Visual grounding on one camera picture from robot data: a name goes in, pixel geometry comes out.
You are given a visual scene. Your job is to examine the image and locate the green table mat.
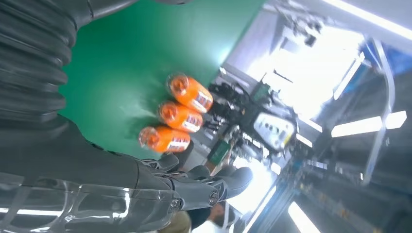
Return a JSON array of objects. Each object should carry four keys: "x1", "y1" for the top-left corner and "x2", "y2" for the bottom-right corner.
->
[{"x1": 58, "y1": 0, "x2": 268, "y2": 161}]

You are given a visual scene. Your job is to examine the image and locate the person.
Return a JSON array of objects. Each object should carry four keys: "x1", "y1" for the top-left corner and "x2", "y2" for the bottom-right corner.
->
[{"x1": 157, "y1": 201, "x2": 236, "y2": 233}]

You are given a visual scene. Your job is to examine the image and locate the white control panel box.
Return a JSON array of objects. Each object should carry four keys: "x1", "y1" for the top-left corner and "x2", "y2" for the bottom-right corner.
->
[{"x1": 253, "y1": 112, "x2": 295, "y2": 152}]

